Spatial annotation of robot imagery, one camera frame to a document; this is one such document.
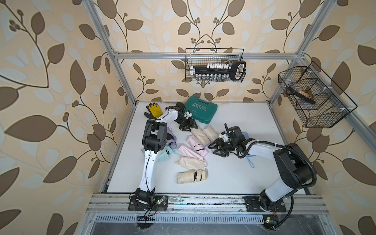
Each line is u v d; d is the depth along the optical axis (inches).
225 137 34.1
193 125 37.1
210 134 38.6
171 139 37.5
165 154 35.0
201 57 35.9
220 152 32.5
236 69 32.9
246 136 38.8
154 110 44.6
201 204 29.7
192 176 31.3
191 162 34.1
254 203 28.8
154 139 24.4
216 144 32.2
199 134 38.8
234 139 29.0
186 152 35.3
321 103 28.4
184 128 37.6
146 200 25.6
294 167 18.2
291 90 29.6
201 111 43.6
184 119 36.9
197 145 36.0
